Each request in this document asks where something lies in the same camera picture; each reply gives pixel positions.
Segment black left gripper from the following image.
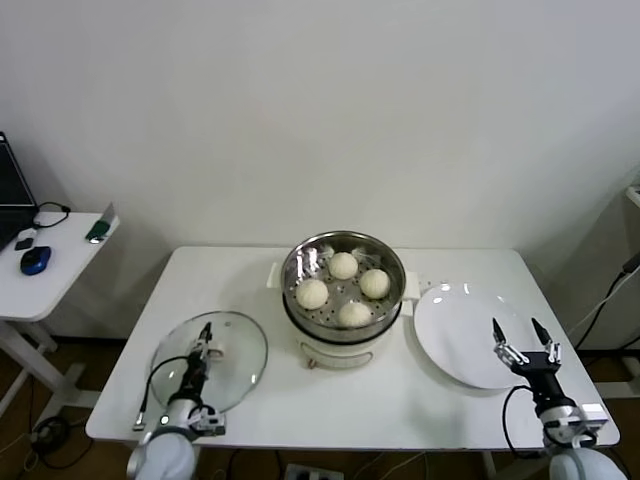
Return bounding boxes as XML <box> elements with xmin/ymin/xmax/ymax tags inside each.
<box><xmin>177</xmin><ymin>322</ymin><xmax>214</xmax><ymax>400</ymax></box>

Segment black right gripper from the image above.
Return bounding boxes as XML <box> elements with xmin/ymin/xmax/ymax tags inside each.
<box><xmin>491</xmin><ymin>316</ymin><xmax>577</xmax><ymax>413</ymax></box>

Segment round glass pot lid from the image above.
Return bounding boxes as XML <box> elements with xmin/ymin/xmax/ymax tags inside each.
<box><xmin>149</xmin><ymin>310</ymin><xmax>269</xmax><ymax>415</ymax></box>

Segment white steamed baozi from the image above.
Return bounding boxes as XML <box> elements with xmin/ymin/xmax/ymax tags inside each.
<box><xmin>295</xmin><ymin>278</ymin><xmax>330</xmax><ymax>310</ymax></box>
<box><xmin>328</xmin><ymin>251</ymin><xmax>359</xmax><ymax>280</ymax></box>
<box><xmin>359</xmin><ymin>268</ymin><xmax>391</xmax><ymax>300</ymax></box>
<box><xmin>338</xmin><ymin>301</ymin><xmax>374</xmax><ymax>329</ymax></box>

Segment perforated steel steamer basket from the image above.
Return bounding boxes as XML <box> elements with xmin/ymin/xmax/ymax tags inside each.
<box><xmin>279</xmin><ymin>230</ymin><xmax>407</xmax><ymax>346</ymax></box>

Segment white round plate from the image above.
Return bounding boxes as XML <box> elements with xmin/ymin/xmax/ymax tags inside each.
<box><xmin>412</xmin><ymin>282</ymin><xmax>536</xmax><ymax>390</ymax></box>

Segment white desk foot bar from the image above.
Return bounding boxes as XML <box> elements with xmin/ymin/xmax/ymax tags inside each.
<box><xmin>592</xmin><ymin>352</ymin><xmax>640</xmax><ymax>400</ymax></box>

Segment white table leg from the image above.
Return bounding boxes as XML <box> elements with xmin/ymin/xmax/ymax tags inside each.
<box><xmin>480</xmin><ymin>449</ymin><xmax>501</xmax><ymax>480</ymax></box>

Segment white side table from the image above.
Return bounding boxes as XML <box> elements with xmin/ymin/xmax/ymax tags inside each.
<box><xmin>0</xmin><ymin>210</ymin><xmax>121</xmax><ymax>424</ymax></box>

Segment grey floor power strip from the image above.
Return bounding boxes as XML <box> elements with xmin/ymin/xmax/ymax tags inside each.
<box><xmin>283</xmin><ymin>463</ymin><xmax>346</xmax><ymax>480</ymax></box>

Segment blue computer mouse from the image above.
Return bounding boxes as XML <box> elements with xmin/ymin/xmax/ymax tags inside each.
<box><xmin>19</xmin><ymin>245</ymin><xmax>53</xmax><ymax>276</ymax></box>

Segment black laptop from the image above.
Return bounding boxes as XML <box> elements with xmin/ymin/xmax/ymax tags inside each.
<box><xmin>0</xmin><ymin>130</ymin><xmax>40</xmax><ymax>254</ymax></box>

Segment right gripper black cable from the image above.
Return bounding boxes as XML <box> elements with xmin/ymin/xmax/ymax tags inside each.
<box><xmin>501</xmin><ymin>383</ymin><xmax>551</xmax><ymax>459</ymax></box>

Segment black wall cable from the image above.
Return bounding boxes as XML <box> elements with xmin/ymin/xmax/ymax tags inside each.
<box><xmin>573</xmin><ymin>279</ymin><xmax>624</xmax><ymax>350</ymax></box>

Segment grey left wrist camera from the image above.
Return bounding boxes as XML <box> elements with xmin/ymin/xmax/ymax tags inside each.
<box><xmin>192</xmin><ymin>407</ymin><xmax>227</xmax><ymax>436</ymax></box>

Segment grey wall cable with plug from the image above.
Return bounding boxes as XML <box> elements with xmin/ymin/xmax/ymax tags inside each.
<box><xmin>568</xmin><ymin>248</ymin><xmax>640</xmax><ymax>337</ymax></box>

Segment black coiled floor cable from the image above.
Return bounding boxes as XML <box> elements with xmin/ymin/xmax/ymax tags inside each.
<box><xmin>30</xmin><ymin>417</ymin><xmax>71</xmax><ymax>456</ymax></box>

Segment black looped desk cable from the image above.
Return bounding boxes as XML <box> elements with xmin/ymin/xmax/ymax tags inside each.
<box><xmin>32</xmin><ymin>202</ymin><xmax>72</xmax><ymax>231</ymax></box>

